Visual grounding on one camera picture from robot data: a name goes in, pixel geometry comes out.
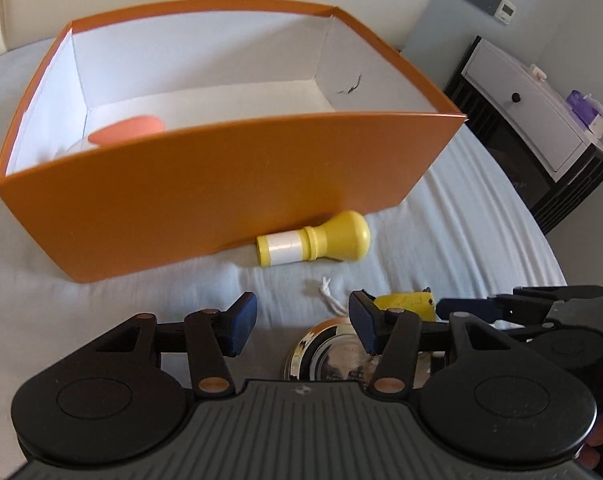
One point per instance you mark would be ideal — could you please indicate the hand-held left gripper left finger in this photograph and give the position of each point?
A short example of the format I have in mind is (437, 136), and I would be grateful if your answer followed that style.
(242, 321)

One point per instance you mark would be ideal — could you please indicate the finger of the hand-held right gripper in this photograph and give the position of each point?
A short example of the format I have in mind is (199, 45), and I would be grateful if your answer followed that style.
(469, 307)
(556, 291)

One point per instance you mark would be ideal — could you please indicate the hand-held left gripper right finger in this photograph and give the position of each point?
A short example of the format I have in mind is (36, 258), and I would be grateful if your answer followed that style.
(365, 322)

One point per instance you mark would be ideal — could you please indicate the small yellow toy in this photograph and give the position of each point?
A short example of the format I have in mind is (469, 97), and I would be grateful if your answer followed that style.
(406, 304)

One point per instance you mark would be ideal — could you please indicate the round silver tin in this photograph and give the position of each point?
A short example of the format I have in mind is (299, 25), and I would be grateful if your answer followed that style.
(331, 360)

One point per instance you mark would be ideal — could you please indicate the yellow bulb-shaped bottle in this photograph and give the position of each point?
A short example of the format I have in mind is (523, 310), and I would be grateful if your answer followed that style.
(331, 239)

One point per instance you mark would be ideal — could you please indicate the orange cardboard box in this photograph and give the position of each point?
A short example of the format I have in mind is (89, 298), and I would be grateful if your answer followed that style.
(221, 195)

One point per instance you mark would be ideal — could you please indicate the black and white nightstand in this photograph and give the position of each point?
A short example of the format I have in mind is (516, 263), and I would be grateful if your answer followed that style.
(526, 115)

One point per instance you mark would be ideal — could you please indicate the purple tissue pack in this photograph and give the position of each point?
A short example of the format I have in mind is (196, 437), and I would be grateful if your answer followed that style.
(587, 110)

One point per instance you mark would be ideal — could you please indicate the orange pink object in box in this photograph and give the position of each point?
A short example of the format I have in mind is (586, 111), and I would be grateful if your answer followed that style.
(126, 130)

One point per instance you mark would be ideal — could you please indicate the white wall thermostat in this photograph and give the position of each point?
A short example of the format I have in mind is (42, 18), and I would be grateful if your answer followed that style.
(506, 10)

